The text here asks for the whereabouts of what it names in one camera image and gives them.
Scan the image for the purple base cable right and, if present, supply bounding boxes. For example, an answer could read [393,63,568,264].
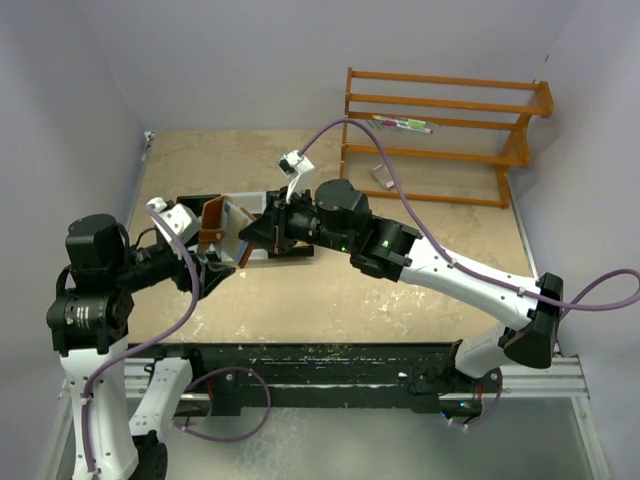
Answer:
[444,364,505,432]

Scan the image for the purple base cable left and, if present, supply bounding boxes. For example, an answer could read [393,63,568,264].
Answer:
[167,367,272,443]

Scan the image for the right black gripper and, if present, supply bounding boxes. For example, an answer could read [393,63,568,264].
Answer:
[240,186,354,254]

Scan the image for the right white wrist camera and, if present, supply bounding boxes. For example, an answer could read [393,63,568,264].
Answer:
[278,150,315,199]

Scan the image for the orange wooden rack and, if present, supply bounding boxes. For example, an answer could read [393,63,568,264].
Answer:
[337,67,555,209]

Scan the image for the coloured markers on rack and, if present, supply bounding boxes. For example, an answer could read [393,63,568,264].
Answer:
[369,115,438,134]

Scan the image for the black right bin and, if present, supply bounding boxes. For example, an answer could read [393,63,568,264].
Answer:
[265,188,316,260]

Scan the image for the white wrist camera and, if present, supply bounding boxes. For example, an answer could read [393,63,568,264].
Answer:
[278,150,315,199]
[146,197,200,245]

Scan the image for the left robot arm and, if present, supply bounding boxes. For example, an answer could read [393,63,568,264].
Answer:
[46,214,235,479]

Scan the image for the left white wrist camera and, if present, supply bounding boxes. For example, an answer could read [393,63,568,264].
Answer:
[146,197,200,245]

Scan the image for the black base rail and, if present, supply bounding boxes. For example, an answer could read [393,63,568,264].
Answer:
[124,342,504,416]

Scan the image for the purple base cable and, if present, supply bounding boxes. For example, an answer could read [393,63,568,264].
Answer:
[444,364,505,432]
[167,367,272,443]

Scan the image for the brown leather card holder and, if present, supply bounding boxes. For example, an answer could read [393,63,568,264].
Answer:
[197,195,256,268]

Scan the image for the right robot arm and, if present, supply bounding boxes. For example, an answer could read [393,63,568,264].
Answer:
[239,179,563,391]

